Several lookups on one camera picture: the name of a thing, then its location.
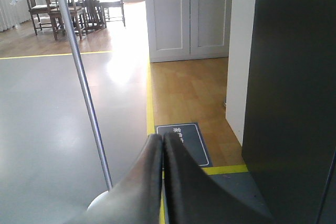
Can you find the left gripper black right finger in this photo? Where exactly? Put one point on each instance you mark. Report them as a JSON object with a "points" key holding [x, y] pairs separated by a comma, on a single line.
{"points": [[193, 197]]}

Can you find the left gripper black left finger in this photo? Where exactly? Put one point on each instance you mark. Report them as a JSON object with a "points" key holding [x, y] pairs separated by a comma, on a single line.
{"points": [[136, 198]]}

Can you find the refrigerator door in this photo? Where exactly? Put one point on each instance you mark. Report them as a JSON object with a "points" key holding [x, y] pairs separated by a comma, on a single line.
{"points": [[289, 134]]}

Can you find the dark floor sign chinese text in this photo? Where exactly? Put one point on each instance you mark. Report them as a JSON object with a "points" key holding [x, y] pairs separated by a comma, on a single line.
{"points": [[191, 136]]}

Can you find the white cabinet in background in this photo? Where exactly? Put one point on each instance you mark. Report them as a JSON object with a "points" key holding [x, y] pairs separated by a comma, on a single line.
{"points": [[188, 29]]}

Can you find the wooden chair centre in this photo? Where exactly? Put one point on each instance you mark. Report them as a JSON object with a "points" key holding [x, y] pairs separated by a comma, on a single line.
{"points": [[94, 14]]}

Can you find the wooden chair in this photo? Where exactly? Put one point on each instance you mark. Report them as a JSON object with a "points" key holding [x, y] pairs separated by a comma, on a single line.
{"points": [[36, 10], [106, 4], [94, 14], [60, 11]]}

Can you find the wooden chair right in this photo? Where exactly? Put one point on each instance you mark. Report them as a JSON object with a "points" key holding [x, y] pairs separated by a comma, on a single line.
{"points": [[106, 4]]}

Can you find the wooden chair front left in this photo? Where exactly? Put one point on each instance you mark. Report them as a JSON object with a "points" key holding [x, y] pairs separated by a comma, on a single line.
{"points": [[60, 11]]}

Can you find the wooden chair far left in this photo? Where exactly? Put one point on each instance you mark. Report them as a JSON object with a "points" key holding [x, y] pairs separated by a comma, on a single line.
{"points": [[36, 10]]}

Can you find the silver pole stand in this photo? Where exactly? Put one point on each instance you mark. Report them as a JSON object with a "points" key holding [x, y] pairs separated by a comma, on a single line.
{"points": [[91, 112]]}

